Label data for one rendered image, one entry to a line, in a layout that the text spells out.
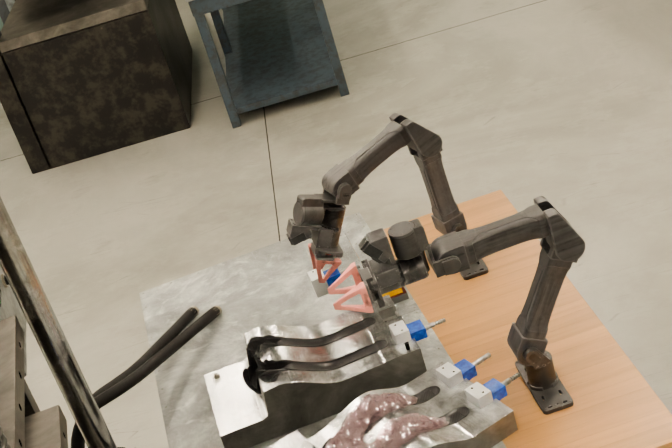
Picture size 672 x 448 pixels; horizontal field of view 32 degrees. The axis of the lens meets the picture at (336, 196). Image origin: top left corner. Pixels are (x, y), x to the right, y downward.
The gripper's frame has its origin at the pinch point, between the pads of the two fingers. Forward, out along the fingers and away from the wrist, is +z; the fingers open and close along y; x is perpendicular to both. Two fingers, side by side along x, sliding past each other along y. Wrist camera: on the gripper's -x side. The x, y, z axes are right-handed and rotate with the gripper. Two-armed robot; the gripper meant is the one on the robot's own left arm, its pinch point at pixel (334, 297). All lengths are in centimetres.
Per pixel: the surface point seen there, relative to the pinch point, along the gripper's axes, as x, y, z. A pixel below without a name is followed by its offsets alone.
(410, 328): 29.3, -22.4, -14.2
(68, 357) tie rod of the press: 3, -21, 60
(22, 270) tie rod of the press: -21, -20, 60
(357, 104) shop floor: 121, -367, -49
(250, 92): 108, -406, 3
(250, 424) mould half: 32.2, -13.4, 28.1
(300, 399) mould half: 31.1, -14.0, 15.5
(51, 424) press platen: 13, -13, 68
